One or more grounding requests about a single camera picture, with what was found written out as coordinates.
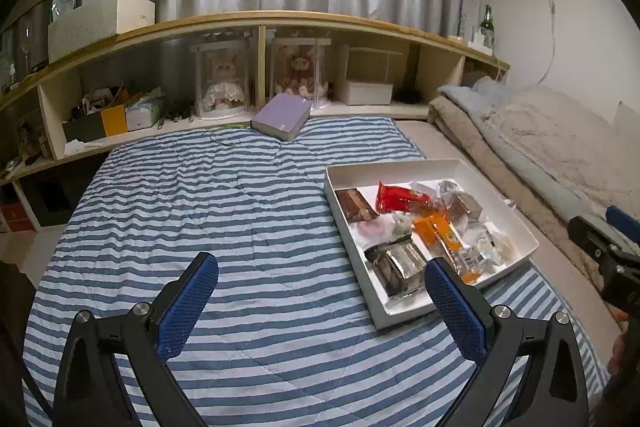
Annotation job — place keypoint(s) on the brown cake packet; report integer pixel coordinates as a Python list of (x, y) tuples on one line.
[(356, 204)]

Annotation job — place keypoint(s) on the red box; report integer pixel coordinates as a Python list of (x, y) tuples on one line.
[(11, 217)]

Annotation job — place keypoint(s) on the cardboard box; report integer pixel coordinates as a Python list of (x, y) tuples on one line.
[(375, 63)]

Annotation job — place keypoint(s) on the long white box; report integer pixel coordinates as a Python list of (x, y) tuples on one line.
[(100, 27)]

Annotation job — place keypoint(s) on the purple book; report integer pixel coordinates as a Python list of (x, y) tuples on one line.
[(280, 114)]

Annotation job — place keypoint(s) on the red snack packet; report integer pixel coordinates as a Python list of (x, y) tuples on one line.
[(397, 198)]

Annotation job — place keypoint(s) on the green glass bottle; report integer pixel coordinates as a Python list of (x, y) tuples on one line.
[(487, 27)]

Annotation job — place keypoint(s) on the white doll in clear case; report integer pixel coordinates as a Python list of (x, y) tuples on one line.
[(222, 79)]

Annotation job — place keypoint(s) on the yellow box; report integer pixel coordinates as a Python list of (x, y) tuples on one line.
[(114, 122)]

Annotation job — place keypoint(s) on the black storage bin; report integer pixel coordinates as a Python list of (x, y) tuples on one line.
[(47, 204)]

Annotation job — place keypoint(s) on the pink donut packet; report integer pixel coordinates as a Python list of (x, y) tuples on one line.
[(371, 228)]

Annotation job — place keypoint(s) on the person's right hand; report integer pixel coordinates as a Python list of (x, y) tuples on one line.
[(622, 354)]

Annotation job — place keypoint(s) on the small white box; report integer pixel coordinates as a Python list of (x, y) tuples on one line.
[(367, 93)]

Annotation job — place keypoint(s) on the white shallow box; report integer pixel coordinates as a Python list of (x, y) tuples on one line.
[(350, 179)]

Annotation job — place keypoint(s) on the wine glass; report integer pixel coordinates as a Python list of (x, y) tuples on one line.
[(25, 47)]

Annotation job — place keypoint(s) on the beige plush blanket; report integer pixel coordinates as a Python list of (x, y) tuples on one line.
[(465, 137)]

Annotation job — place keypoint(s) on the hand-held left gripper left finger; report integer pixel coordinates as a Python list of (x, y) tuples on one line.
[(187, 307)]

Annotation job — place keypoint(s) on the wooden shelf unit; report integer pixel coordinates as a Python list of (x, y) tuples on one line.
[(225, 23)]

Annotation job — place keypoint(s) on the clear brownie packet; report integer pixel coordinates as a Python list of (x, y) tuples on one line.
[(405, 262)]

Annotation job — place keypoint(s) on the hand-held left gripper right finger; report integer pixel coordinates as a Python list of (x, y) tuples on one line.
[(455, 307)]

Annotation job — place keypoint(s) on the dark green box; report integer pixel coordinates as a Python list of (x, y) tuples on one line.
[(82, 129)]

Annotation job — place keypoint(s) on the orange snack packet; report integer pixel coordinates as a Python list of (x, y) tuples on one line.
[(440, 232)]

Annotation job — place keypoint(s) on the blue striped blanket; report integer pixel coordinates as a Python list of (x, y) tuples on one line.
[(225, 207)]

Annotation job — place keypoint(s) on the cream fuzzy blanket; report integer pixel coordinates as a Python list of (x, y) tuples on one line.
[(560, 132)]

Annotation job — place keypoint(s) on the white carton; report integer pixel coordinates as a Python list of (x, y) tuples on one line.
[(470, 19)]

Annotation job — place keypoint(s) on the clear packet square cake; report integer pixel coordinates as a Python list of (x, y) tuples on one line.
[(467, 207)]

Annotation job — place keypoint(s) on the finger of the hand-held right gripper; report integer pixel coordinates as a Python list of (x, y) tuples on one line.
[(587, 237), (622, 221)]

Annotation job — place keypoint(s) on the tissue pack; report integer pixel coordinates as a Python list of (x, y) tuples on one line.
[(145, 113)]

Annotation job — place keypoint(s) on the pink doll in clear case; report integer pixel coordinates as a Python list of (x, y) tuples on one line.
[(300, 69)]

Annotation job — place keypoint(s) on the beige mattress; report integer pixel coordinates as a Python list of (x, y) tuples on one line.
[(555, 272)]

